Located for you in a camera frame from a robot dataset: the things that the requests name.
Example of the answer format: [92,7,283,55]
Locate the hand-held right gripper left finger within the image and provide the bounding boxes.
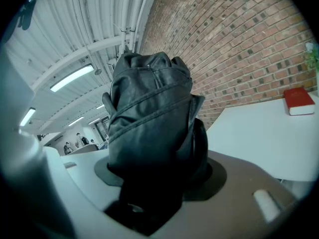
[61,149,148,237]

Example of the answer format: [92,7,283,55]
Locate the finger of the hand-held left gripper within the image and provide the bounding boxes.
[67,143,100,156]

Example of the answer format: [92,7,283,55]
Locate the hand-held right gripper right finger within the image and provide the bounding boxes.
[154,150,299,239]

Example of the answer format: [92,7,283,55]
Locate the red book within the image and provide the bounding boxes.
[283,87,316,117]

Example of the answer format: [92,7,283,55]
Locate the white ceiling pipes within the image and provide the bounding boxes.
[119,0,155,57]

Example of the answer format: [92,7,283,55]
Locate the green plant with pale flowers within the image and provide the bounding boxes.
[304,42,319,72]

